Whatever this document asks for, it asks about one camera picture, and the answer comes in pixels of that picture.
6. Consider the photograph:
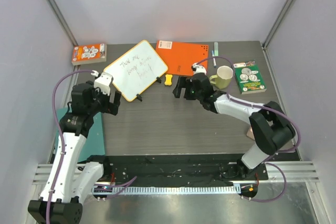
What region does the left aluminium corner post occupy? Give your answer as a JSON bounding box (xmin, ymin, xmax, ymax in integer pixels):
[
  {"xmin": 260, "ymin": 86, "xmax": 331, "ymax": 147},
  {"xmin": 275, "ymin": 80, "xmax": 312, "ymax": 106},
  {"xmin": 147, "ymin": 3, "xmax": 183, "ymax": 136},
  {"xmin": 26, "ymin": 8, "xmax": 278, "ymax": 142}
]
[{"xmin": 30, "ymin": 0, "xmax": 79, "ymax": 47}]

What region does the orange paperback book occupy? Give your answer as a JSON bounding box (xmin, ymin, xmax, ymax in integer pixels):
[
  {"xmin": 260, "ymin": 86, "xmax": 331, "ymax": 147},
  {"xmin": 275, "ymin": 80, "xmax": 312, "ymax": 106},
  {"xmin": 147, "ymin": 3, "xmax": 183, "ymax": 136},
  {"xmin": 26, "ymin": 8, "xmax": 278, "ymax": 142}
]
[{"xmin": 71, "ymin": 43, "xmax": 107, "ymax": 66}]

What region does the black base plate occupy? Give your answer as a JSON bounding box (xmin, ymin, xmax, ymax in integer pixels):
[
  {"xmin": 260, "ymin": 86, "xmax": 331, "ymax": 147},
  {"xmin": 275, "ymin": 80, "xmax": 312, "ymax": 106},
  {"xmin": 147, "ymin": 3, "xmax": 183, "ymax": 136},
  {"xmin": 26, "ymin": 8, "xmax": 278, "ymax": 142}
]
[{"xmin": 98, "ymin": 154, "xmax": 269, "ymax": 188}]

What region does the right aluminium corner post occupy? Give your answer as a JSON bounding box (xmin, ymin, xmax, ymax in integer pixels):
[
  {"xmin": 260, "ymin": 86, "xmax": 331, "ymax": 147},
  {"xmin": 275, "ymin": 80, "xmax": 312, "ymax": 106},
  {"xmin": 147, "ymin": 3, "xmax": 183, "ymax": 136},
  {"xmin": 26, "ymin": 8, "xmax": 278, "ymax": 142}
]
[{"xmin": 262, "ymin": 0, "xmax": 312, "ymax": 50}]

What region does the aluminium corner post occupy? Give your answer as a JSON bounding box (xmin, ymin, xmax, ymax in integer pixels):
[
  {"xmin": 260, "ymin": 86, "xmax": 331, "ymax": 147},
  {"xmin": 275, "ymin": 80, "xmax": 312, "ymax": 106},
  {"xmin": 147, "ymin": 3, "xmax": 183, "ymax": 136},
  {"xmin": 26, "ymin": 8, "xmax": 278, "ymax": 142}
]
[
  {"xmin": 262, "ymin": 0, "xmax": 312, "ymax": 50},
  {"xmin": 30, "ymin": 0, "xmax": 79, "ymax": 47}
]

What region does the white slotted cable duct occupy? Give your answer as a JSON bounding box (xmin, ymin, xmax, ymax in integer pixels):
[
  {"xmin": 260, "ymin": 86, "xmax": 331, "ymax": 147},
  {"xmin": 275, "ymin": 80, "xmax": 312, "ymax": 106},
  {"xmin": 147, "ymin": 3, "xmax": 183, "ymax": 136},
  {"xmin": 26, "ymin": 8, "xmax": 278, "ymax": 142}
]
[{"xmin": 90, "ymin": 186, "xmax": 242, "ymax": 195}]

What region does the aluminium front rail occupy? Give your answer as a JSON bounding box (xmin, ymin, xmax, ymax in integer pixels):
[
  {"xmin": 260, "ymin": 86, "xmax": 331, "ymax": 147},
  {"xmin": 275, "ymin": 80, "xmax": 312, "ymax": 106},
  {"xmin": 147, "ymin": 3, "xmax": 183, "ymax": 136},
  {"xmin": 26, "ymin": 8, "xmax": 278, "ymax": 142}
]
[{"xmin": 32, "ymin": 161, "xmax": 320, "ymax": 185}]

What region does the green coin book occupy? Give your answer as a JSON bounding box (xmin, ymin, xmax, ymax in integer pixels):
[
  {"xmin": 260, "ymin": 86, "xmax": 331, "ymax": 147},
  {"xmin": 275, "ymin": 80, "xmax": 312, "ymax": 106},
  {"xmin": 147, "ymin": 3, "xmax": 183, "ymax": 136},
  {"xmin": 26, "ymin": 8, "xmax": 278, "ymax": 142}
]
[{"xmin": 233, "ymin": 60, "xmax": 267, "ymax": 94}]

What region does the purple cable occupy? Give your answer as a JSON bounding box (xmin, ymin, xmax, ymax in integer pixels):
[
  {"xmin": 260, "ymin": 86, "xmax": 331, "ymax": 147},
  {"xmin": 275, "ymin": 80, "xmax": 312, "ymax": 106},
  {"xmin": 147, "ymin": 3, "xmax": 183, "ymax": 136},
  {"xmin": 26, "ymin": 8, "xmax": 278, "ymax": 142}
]
[
  {"xmin": 46, "ymin": 69, "xmax": 98, "ymax": 224},
  {"xmin": 195, "ymin": 56, "xmax": 302, "ymax": 202}
]

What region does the teal mat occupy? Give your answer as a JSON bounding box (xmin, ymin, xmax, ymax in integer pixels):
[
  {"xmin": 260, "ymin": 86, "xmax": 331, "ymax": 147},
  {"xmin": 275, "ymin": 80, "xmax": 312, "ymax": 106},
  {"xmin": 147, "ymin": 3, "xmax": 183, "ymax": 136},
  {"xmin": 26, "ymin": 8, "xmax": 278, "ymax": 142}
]
[{"xmin": 55, "ymin": 107, "xmax": 106, "ymax": 156}]

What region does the pale yellow mug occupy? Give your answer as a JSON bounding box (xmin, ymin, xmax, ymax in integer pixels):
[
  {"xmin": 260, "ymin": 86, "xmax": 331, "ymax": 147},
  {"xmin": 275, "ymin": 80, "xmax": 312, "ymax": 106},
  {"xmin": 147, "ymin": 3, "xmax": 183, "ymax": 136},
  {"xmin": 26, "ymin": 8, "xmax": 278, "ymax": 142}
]
[{"xmin": 209, "ymin": 66, "xmax": 234, "ymax": 89}]

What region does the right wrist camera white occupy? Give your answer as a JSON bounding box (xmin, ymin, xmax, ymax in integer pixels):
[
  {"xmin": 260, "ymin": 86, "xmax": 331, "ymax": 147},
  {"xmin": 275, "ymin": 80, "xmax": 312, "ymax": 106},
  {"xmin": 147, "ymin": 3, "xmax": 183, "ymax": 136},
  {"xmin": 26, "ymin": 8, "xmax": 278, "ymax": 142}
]
[{"xmin": 191, "ymin": 63, "xmax": 207, "ymax": 75}]

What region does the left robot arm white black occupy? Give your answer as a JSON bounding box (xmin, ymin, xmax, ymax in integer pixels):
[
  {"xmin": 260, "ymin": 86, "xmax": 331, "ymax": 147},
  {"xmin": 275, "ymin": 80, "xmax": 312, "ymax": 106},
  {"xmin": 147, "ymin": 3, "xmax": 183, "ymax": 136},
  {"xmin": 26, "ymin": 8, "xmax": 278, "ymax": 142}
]
[{"xmin": 28, "ymin": 81, "xmax": 121, "ymax": 223}]

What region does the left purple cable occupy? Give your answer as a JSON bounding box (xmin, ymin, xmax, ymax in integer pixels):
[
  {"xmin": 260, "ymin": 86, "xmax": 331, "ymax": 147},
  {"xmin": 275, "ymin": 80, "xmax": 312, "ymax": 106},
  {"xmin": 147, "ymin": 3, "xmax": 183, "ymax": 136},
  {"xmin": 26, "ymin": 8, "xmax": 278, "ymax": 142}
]
[{"xmin": 46, "ymin": 69, "xmax": 98, "ymax": 224}]

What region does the yellow whiteboard eraser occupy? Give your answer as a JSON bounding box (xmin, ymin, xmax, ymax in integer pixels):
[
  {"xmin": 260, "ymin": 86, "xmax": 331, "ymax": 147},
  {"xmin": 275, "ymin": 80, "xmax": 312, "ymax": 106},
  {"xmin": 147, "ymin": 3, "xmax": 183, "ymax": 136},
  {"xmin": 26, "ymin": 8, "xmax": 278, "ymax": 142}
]
[{"xmin": 164, "ymin": 74, "xmax": 173, "ymax": 86}]

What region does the blue whiteboard marker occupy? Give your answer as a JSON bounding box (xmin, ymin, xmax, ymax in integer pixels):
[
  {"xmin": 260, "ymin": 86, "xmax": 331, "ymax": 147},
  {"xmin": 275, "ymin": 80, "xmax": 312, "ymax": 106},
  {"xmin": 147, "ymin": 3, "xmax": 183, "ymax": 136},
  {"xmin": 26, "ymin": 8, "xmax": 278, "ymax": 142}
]
[{"xmin": 211, "ymin": 50, "xmax": 217, "ymax": 68}]

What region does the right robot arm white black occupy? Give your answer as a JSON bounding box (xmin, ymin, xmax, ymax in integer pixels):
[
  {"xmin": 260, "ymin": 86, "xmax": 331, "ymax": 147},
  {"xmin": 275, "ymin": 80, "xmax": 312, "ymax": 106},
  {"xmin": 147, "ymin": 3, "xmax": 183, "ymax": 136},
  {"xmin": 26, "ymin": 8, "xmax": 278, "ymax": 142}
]
[{"xmin": 173, "ymin": 73, "xmax": 301, "ymax": 179}]

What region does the orange notebook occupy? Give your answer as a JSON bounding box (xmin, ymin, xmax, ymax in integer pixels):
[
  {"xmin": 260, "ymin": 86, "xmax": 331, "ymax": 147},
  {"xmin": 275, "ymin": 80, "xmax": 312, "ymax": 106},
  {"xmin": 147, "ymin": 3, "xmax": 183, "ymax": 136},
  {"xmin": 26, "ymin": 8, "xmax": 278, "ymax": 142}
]
[{"xmin": 155, "ymin": 40, "xmax": 209, "ymax": 76}]

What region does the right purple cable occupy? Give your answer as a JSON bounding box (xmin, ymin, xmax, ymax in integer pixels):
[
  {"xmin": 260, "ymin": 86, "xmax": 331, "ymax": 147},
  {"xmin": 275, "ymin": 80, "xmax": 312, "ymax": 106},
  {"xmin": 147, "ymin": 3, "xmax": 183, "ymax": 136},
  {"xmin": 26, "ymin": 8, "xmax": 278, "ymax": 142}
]
[{"xmin": 195, "ymin": 56, "xmax": 302, "ymax": 202}]

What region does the whiteboard with yellow frame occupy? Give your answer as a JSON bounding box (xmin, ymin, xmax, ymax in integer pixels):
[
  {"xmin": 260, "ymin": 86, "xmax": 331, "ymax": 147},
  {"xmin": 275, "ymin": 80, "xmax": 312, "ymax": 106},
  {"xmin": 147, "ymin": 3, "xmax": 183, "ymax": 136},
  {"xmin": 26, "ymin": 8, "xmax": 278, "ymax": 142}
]
[{"xmin": 104, "ymin": 40, "xmax": 168, "ymax": 102}]

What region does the pink wooden block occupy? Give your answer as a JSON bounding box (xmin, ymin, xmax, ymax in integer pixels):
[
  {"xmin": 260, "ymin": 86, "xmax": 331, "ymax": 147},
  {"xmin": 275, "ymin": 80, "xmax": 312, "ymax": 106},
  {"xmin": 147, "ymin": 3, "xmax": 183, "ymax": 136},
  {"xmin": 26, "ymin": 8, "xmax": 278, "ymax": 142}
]
[{"xmin": 246, "ymin": 127, "xmax": 255, "ymax": 140}]

